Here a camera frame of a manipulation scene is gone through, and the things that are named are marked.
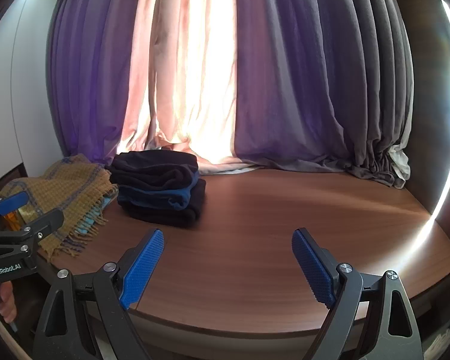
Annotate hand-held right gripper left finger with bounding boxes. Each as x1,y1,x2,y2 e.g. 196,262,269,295
32,229,166,360

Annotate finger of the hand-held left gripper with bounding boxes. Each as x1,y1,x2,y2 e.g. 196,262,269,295
0,208,64,250
0,190,31,230

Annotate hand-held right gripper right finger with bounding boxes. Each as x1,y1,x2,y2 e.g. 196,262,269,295
292,228,424,360

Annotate dark navy pants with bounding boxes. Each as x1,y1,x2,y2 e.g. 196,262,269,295
105,151,200,201

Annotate folded black pants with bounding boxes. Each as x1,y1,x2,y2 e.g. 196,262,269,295
117,178,207,229

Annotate folded blue pants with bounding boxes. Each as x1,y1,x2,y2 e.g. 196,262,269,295
117,174,201,211

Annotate person's left hand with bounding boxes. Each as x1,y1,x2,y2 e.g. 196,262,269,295
0,281,19,325

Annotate orange translucent object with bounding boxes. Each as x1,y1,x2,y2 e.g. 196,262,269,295
5,210,25,231

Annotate mustard woven fringed scarf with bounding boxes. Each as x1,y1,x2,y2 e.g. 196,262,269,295
0,154,120,260

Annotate white sheer curtain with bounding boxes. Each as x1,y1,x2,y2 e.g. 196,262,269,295
388,144,411,190

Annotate grey purple curtain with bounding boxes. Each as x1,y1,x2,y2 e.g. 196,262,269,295
47,0,151,166
230,0,415,190

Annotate LED light strip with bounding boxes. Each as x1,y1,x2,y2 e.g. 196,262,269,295
431,0,450,233

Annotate pink curtain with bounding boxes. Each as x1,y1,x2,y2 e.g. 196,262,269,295
114,0,248,177

